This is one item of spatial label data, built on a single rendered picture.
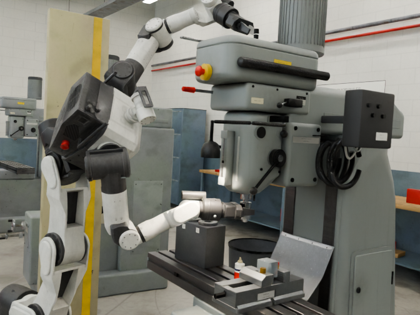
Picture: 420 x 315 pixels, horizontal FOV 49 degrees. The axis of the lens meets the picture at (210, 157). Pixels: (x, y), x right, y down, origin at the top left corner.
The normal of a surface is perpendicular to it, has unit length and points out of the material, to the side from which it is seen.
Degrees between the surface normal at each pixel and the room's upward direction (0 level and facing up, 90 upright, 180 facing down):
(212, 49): 90
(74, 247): 81
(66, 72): 90
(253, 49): 90
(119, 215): 103
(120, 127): 58
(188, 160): 90
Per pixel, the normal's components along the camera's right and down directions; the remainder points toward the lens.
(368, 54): -0.82, -0.02
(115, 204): 0.39, 0.29
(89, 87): 0.71, -0.46
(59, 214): -0.60, 0.00
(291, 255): -0.72, -0.45
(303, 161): 0.57, 0.07
